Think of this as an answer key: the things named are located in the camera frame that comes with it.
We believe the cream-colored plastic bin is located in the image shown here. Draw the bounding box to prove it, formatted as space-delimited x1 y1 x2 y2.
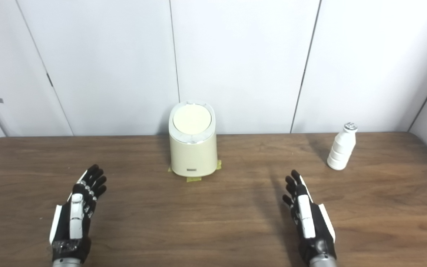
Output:
168 100 218 177

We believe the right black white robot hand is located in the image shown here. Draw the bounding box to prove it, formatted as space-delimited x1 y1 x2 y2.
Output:
282 170 337 262

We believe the round cream bin lid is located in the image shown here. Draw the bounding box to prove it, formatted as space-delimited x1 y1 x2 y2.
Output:
173 104 212 135

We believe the small white plastic bottle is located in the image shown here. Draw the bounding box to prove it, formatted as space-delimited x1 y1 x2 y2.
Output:
327 122 358 171

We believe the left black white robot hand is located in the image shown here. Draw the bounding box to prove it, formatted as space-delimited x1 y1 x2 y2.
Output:
49 164 107 264

